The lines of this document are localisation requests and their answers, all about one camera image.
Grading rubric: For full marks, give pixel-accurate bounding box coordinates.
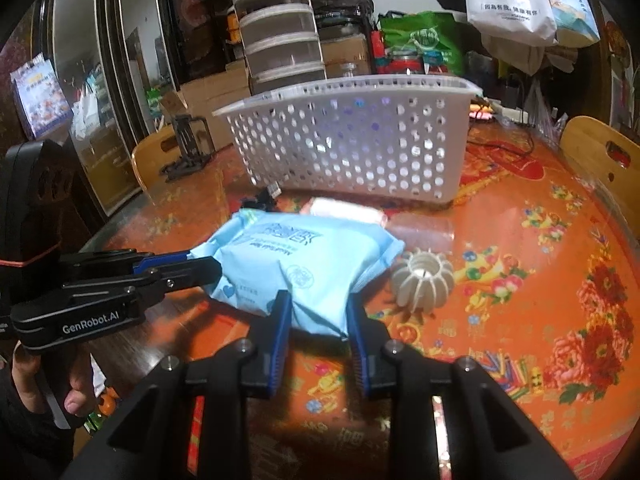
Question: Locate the closed cardboard box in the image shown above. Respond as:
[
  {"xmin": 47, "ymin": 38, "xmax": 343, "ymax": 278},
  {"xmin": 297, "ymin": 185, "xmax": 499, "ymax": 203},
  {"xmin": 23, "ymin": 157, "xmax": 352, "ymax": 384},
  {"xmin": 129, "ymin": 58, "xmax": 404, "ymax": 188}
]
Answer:
[{"xmin": 180, "ymin": 66, "xmax": 251, "ymax": 111}]

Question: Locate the person's left hand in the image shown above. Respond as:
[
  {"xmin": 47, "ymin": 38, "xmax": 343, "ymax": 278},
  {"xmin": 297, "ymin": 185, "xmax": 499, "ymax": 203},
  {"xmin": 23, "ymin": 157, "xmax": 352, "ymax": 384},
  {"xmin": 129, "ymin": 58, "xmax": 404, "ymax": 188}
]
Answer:
[{"xmin": 10, "ymin": 347, "xmax": 98, "ymax": 428}]

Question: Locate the light blue wet wipes pack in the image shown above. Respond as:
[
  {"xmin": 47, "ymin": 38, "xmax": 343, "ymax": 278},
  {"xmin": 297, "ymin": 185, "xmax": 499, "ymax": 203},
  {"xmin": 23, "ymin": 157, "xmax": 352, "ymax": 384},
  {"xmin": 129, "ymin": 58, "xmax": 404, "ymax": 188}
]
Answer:
[{"xmin": 192, "ymin": 209, "xmax": 406, "ymax": 338}]

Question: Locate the dark glass-door cabinet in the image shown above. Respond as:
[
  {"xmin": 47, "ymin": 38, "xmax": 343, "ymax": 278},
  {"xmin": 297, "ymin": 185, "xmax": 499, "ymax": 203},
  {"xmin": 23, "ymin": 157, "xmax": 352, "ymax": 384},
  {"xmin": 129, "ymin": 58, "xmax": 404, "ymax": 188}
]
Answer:
[{"xmin": 0, "ymin": 0, "xmax": 236, "ymax": 221}]

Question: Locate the open cardboard box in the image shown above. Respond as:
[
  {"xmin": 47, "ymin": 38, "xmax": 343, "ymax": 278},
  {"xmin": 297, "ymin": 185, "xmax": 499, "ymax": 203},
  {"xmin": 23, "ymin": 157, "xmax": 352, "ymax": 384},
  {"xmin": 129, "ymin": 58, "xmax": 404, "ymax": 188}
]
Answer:
[{"xmin": 160, "ymin": 87, "xmax": 236, "ymax": 156}]

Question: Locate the brown cardboard box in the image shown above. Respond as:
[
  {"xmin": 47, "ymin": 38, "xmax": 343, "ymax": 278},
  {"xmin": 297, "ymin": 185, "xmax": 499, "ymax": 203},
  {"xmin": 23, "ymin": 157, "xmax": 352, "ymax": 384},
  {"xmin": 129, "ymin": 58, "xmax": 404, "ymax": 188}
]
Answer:
[{"xmin": 320, "ymin": 35, "xmax": 373, "ymax": 78}]

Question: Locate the wooden chair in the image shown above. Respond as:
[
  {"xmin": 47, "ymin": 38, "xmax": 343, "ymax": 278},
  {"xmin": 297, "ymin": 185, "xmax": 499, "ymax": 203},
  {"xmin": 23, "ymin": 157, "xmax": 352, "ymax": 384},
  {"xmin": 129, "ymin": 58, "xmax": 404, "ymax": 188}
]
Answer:
[
  {"xmin": 131, "ymin": 125, "xmax": 181, "ymax": 193},
  {"xmin": 559, "ymin": 116, "xmax": 640, "ymax": 241}
]

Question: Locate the blue printed tote bag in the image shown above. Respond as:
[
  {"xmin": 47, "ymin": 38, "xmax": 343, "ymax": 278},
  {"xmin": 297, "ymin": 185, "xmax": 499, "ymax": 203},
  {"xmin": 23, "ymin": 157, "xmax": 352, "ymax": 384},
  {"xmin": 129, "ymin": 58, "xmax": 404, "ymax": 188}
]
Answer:
[{"xmin": 535, "ymin": 0, "xmax": 601, "ymax": 46}]

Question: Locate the green shopping bag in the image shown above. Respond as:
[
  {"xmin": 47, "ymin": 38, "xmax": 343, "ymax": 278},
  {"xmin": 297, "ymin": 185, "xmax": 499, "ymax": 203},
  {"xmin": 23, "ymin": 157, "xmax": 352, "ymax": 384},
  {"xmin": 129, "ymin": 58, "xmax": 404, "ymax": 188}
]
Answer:
[{"xmin": 377, "ymin": 10, "xmax": 468, "ymax": 78}]

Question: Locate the white perforated plastic basket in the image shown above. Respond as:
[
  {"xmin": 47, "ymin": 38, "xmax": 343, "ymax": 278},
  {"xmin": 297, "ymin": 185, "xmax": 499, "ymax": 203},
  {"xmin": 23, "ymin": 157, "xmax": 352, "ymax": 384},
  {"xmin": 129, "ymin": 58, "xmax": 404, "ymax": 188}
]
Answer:
[{"xmin": 212, "ymin": 74, "xmax": 485, "ymax": 207}]

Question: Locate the purple tissue pack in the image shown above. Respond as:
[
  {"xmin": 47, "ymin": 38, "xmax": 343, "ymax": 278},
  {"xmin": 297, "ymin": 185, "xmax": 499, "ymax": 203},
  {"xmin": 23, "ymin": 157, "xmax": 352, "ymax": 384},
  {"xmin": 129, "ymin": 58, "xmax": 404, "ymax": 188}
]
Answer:
[{"xmin": 320, "ymin": 92, "xmax": 401, "ymax": 161}]

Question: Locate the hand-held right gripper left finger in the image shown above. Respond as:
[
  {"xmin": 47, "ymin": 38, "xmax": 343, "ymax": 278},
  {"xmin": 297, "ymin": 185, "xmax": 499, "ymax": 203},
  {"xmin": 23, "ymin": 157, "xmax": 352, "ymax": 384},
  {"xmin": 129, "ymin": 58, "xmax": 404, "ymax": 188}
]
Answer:
[{"xmin": 60, "ymin": 290, "xmax": 293, "ymax": 480}]

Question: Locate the white tote bag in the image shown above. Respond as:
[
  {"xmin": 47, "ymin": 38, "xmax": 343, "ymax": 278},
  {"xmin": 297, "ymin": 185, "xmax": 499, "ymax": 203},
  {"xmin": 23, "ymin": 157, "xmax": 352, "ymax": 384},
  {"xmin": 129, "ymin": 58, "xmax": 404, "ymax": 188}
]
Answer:
[{"xmin": 460, "ymin": 0, "xmax": 558, "ymax": 46}]

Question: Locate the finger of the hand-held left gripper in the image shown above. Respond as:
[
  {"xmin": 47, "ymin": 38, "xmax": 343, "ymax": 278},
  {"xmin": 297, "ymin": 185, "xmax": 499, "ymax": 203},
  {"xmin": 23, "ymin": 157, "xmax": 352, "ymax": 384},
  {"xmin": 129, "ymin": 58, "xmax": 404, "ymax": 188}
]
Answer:
[
  {"xmin": 129, "ymin": 256, "xmax": 224, "ymax": 312},
  {"xmin": 61, "ymin": 250, "xmax": 194, "ymax": 287}
]

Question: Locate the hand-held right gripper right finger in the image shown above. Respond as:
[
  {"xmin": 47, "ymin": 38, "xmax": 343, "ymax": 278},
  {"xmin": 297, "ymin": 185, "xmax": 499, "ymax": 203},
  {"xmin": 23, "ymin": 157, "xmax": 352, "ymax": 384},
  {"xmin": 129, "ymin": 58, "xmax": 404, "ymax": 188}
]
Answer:
[{"xmin": 346, "ymin": 299, "xmax": 576, "ymax": 480}]

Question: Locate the white ribbed round ball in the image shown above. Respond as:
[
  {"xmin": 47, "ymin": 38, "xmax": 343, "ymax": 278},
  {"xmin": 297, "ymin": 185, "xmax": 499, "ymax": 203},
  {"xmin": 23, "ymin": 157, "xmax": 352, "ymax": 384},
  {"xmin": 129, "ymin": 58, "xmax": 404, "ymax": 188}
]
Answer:
[{"xmin": 390, "ymin": 249, "xmax": 456, "ymax": 311}]

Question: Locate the black folding phone stand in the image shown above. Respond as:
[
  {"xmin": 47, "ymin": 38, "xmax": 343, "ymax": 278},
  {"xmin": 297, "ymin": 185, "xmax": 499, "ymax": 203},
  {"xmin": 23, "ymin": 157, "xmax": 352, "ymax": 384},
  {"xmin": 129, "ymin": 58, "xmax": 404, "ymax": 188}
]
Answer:
[{"xmin": 161, "ymin": 114, "xmax": 217, "ymax": 182}]

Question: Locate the small black object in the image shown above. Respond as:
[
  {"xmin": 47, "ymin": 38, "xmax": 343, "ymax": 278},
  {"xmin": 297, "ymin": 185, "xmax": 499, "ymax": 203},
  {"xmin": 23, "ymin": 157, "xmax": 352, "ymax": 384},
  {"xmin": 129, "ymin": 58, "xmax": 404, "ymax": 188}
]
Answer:
[{"xmin": 250, "ymin": 185, "xmax": 281, "ymax": 211}]

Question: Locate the clear zip bag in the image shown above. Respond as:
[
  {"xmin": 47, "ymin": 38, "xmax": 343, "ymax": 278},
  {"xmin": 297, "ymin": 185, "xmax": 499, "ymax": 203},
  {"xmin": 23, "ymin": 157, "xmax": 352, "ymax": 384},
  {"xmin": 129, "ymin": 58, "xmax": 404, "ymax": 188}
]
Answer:
[{"xmin": 302, "ymin": 197, "xmax": 457, "ymax": 251}]

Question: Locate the white stacked drawer tower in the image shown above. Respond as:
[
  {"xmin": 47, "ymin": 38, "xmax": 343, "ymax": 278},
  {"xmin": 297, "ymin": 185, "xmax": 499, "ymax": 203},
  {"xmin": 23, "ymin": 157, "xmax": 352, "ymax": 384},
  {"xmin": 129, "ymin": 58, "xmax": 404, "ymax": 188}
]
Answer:
[{"xmin": 222, "ymin": 0, "xmax": 326, "ymax": 96}]

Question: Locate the red floral tablecloth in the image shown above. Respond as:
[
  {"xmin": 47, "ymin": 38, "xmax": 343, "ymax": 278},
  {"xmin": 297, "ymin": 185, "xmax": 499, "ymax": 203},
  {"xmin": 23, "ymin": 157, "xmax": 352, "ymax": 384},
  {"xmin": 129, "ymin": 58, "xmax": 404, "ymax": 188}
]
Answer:
[{"xmin": 95, "ymin": 120, "xmax": 640, "ymax": 480}]

